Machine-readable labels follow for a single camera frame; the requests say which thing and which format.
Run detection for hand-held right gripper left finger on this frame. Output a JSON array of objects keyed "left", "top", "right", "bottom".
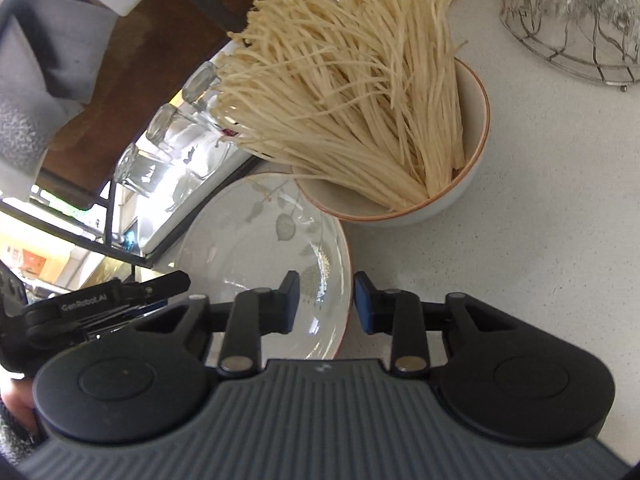
[{"left": 134, "top": 270, "right": 301, "bottom": 377}]

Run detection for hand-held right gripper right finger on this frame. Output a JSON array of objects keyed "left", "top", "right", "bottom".
[{"left": 353, "top": 271, "right": 517, "bottom": 377}]

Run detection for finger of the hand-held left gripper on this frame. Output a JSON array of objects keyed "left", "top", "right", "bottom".
[
  {"left": 75, "top": 298, "right": 170, "bottom": 343},
  {"left": 25, "top": 270, "right": 192, "bottom": 332}
]

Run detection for white leaf print plate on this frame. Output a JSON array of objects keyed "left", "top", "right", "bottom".
[{"left": 167, "top": 172, "right": 352, "bottom": 361}]

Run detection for person's left forearm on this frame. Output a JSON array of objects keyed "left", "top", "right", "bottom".
[{"left": 0, "top": 377, "right": 43, "bottom": 461}]

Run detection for black metal rack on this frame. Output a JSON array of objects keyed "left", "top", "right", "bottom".
[{"left": 0, "top": 180, "right": 168, "bottom": 273}]

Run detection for clear glass jar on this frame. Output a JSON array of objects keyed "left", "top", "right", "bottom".
[
  {"left": 181, "top": 60, "right": 227, "bottom": 113},
  {"left": 113, "top": 142, "right": 201, "bottom": 200},
  {"left": 146, "top": 102, "right": 237, "bottom": 183}
]

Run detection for white bowl with brown rim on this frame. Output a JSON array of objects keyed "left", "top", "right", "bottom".
[{"left": 292, "top": 57, "right": 492, "bottom": 227}]

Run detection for brown wooden board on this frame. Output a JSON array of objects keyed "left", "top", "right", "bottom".
[{"left": 39, "top": 0, "right": 261, "bottom": 207}]

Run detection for enoki mushrooms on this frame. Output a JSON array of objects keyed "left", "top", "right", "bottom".
[{"left": 212, "top": 0, "right": 469, "bottom": 212}]

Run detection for grey cloth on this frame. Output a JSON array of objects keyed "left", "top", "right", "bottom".
[{"left": 0, "top": 0, "right": 120, "bottom": 173}]

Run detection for clear glassware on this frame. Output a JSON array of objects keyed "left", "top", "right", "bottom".
[{"left": 500, "top": 0, "right": 640, "bottom": 63}]

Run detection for metal wire basket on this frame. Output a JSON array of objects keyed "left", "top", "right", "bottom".
[{"left": 497, "top": 0, "right": 640, "bottom": 93}]

